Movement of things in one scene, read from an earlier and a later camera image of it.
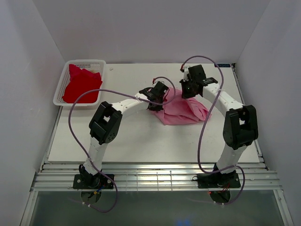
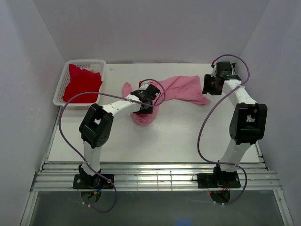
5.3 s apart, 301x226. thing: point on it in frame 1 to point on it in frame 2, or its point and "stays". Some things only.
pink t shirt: x=181 y=111 to x=185 y=88
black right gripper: x=185 y=95 to x=208 y=78
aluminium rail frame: x=153 y=177 stays
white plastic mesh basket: x=98 y=65 stays
